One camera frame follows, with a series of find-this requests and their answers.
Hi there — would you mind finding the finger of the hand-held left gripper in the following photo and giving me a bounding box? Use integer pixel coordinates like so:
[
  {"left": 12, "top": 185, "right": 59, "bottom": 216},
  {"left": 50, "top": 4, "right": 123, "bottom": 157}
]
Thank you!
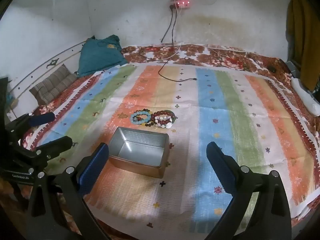
[
  {"left": 5, "top": 112, "right": 55, "bottom": 135},
  {"left": 15, "top": 135, "right": 73, "bottom": 166}
]

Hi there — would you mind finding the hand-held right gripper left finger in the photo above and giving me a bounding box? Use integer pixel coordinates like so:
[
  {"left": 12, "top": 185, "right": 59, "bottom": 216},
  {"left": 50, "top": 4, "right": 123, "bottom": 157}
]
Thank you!
[{"left": 26, "top": 142, "right": 110, "bottom": 240}]

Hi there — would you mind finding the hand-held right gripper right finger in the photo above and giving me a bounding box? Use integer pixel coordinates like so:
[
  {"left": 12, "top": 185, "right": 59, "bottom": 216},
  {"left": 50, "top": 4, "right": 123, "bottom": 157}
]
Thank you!
[{"left": 206, "top": 142, "right": 293, "bottom": 240}]

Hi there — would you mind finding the silver metal tin box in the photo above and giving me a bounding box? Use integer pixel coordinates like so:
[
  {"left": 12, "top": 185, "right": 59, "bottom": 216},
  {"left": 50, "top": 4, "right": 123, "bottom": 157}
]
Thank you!
[{"left": 107, "top": 127, "right": 170, "bottom": 179}]

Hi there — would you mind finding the light blue bead bracelet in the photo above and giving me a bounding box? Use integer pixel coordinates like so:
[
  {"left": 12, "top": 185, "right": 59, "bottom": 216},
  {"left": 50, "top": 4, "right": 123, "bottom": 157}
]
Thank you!
[{"left": 130, "top": 112, "right": 152, "bottom": 125}]

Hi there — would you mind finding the white pearl bracelet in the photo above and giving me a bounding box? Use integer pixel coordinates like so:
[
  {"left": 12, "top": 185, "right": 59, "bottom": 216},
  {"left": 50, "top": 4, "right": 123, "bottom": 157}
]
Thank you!
[{"left": 154, "top": 114, "right": 174, "bottom": 130}]

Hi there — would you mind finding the dark red bead bracelet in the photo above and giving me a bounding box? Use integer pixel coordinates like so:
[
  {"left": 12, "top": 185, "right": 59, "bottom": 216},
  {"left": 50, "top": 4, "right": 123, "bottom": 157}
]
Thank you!
[{"left": 152, "top": 110, "right": 175, "bottom": 128}]

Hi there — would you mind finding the yellow and dark bead bracelet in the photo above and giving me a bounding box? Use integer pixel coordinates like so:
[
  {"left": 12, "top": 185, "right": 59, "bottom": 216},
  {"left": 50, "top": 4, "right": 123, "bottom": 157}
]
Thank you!
[{"left": 134, "top": 108, "right": 157, "bottom": 128}]

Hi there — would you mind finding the brown striped cushion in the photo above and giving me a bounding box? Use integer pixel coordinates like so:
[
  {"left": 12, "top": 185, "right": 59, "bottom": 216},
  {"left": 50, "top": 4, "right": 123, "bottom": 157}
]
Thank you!
[{"left": 29, "top": 64, "right": 78, "bottom": 105}]

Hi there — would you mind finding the white decorated headboard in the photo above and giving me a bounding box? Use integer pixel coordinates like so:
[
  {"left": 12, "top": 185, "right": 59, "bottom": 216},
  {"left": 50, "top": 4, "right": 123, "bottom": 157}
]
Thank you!
[{"left": 5, "top": 40, "right": 87, "bottom": 120}]

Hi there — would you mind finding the striped colourful blanket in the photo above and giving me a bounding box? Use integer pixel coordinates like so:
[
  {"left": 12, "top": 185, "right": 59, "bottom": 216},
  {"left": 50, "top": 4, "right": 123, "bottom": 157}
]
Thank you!
[{"left": 37, "top": 64, "right": 320, "bottom": 233}]

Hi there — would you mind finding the teal cloth pillow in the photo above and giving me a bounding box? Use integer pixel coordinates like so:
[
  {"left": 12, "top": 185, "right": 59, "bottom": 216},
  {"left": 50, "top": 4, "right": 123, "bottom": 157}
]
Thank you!
[{"left": 77, "top": 35, "right": 129, "bottom": 78}]

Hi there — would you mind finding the white bolster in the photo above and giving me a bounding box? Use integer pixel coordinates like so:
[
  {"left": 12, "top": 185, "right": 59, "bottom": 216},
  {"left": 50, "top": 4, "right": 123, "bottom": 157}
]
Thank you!
[{"left": 291, "top": 77, "right": 320, "bottom": 117}]

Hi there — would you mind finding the yellow curtain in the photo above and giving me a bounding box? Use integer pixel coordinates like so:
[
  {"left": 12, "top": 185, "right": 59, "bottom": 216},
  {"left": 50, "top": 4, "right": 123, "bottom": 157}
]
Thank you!
[{"left": 286, "top": 0, "right": 320, "bottom": 90}]

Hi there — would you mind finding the power strip with red lights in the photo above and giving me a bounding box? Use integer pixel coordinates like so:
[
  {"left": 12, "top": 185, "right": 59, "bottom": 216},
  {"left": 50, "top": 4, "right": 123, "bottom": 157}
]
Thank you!
[{"left": 169, "top": 0, "right": 190, "bottom": 8}]

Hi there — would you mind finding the black charger cable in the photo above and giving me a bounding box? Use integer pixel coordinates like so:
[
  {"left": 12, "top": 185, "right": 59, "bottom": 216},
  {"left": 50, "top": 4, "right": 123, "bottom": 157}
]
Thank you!
[{"left": 158, "top": 6, "right": 198, "bottom": 82}]

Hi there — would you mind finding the white cable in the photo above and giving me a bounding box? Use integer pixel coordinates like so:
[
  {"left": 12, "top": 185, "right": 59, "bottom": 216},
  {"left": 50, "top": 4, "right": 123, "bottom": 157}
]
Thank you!
[{"left": 147, "top": 44, "right": 183, "bottom": 63}]

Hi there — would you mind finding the black power cable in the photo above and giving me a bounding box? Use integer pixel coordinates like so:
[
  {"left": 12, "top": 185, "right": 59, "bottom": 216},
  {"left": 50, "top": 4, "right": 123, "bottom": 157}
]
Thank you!
[{"left": 161, "top": 6, "right": 175, "bottom": 43}]

